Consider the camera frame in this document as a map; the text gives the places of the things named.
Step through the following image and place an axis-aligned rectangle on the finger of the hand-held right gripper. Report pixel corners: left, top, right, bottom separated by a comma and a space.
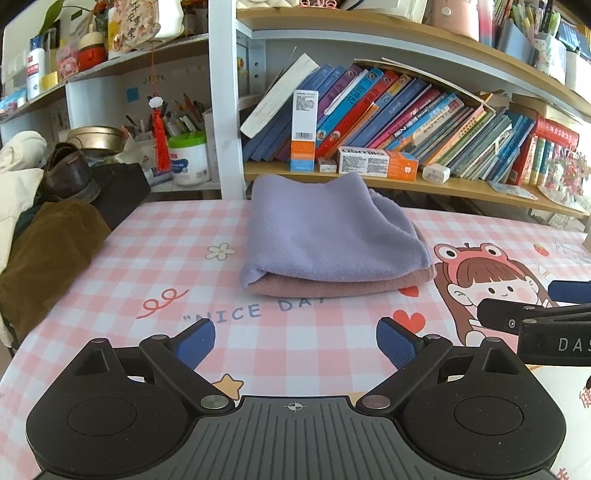
476, 298, 591, 331
548, 280, 591, 305

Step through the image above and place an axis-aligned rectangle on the white bottle with red label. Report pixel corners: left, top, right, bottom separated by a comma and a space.
26, 38, 46, 100

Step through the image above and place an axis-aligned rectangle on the green plant leaf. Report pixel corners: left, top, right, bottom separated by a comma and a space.
38, 0, 66, 34

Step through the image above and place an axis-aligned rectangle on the white tub with green lid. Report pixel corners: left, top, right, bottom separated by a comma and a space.
167, 133, 209, 186

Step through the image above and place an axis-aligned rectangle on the flat white orange box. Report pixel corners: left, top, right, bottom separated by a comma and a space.
337, 146, 419, 179

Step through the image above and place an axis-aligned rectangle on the brown cloth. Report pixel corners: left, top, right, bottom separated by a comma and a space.
0, 200, 112, 344

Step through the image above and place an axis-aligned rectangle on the white jar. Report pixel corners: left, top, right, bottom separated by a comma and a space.
156, 0, 186, 40

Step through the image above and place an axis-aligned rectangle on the lilac towel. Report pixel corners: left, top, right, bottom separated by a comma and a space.
239, 173, 438, 298

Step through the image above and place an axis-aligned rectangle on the cream white jacket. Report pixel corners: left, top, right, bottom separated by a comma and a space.
0, 130, 49, 273

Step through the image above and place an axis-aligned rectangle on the pink checked printed tablecloth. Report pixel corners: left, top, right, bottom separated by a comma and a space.
0, 198, 591, 480

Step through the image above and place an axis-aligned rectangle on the row of colourful books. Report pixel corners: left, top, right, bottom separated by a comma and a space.
240, 53, 583, 188

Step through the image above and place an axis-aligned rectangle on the round metal tin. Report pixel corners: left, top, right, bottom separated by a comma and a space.
66, 125, 126, 152

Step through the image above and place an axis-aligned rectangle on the decorative paper plaque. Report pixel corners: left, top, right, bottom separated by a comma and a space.
110, 0, 161, 52

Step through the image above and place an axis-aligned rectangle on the black box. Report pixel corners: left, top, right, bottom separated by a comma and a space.
90, 162, 152, 219

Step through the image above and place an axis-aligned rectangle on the brown leather shoe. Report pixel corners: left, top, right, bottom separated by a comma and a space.
42, 142, 101, 202

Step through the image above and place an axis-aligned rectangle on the bunch of pens and pencils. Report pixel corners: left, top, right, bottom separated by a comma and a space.
124, 92, 208, 141

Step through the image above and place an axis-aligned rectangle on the white pen holder with pens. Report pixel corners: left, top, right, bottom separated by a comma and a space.
530, 7, 568, 85

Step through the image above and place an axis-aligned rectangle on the red knot tassel ornament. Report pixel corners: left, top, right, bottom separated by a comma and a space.
148, 39, 171, 172

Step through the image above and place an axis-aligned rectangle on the pink round device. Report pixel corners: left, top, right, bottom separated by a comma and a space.
429, 0, 482, 41

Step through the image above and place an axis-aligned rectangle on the flower patterned paper packet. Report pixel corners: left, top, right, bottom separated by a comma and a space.
538, 151, 591, 206

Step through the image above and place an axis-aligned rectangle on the white and wooden bookshelf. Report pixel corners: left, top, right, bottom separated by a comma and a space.
0, 7, 591, 227

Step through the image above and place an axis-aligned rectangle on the tall white orange box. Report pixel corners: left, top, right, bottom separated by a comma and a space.
290, 89, 320, 173

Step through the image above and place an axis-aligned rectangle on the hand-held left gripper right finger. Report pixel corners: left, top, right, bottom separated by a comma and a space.
362, 316, 536, 414

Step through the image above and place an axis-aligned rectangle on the white charger plug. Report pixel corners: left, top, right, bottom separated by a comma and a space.
422, 164, 451, 184

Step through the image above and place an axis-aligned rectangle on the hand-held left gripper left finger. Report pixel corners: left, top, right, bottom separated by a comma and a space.
61, 318, 236, 414

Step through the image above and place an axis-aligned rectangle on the light blue leaflet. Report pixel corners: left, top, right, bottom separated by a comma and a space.
488, 180, 539, 201

